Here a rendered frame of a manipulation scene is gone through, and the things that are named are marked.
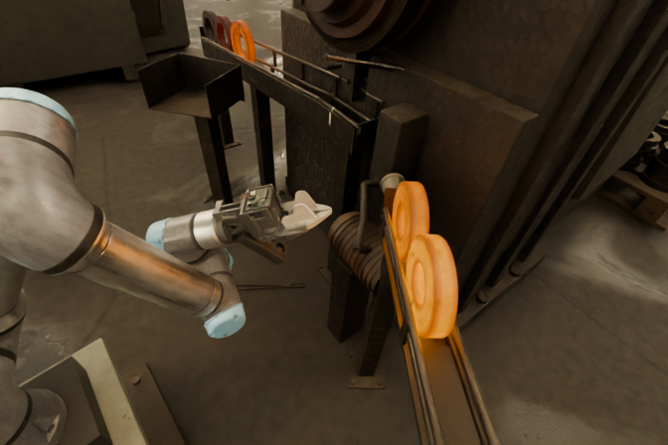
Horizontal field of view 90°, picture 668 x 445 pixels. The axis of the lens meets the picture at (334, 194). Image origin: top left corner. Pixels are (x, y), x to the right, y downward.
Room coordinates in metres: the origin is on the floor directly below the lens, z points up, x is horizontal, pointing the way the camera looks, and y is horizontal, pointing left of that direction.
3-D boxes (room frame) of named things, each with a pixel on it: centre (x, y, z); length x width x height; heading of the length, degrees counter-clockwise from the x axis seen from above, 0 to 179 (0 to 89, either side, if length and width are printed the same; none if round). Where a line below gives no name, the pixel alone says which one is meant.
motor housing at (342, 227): (0.58, -0.10, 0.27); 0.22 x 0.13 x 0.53; 38
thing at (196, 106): (1.12, 0.52, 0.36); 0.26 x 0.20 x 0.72; 73
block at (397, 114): (0.75, -0.16, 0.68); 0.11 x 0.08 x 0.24; 128
